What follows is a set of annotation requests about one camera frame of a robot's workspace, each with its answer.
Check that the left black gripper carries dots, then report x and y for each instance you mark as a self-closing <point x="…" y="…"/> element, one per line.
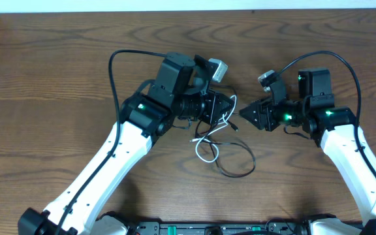
<point x="211" y="107"/>

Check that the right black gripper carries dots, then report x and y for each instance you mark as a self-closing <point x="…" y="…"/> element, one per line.
<point x="267" y="115"/>

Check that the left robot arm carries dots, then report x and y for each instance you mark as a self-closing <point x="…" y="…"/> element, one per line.
<point x="181" y="90"/>

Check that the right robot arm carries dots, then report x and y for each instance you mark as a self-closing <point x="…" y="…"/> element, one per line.
<point x="334" y="130"/>

